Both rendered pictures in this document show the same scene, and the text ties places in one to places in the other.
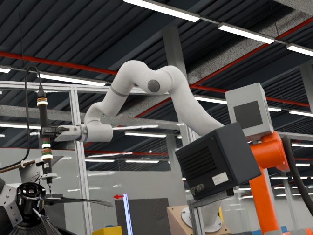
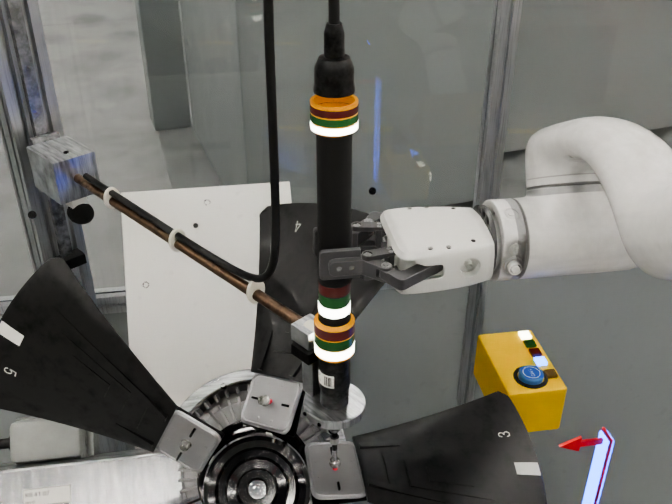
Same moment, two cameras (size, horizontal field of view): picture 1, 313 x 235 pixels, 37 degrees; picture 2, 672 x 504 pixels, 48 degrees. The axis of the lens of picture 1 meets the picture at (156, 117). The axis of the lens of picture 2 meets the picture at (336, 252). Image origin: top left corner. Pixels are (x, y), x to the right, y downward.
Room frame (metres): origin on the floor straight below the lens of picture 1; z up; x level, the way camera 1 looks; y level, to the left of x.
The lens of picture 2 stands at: (1.40, 0.25, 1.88)
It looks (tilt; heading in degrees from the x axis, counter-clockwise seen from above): 31 degrees down; 23
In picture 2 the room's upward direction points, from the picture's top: straight up
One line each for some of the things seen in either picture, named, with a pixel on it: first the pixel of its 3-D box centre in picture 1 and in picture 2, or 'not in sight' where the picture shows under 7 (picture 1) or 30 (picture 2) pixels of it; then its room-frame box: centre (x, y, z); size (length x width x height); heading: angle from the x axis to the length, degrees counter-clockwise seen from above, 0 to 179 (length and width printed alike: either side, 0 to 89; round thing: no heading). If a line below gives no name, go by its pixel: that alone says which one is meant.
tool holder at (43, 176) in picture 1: (46, 167); (328, 371); (2.00, 0.51, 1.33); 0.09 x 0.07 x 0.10; 66
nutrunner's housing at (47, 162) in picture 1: (44, 133); (334, 255); (2.00, 0.50, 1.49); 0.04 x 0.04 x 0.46
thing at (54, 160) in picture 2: not in sight; (62, 168); (2.25, 1.08, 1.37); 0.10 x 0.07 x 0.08; 66
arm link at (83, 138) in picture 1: (81, 132); (499, 240); (2.09, 0.36, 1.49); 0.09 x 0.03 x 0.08; 32
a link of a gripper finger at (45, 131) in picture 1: (50, 130); (355, 269); (1.98, 0.47, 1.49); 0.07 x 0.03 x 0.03; 122
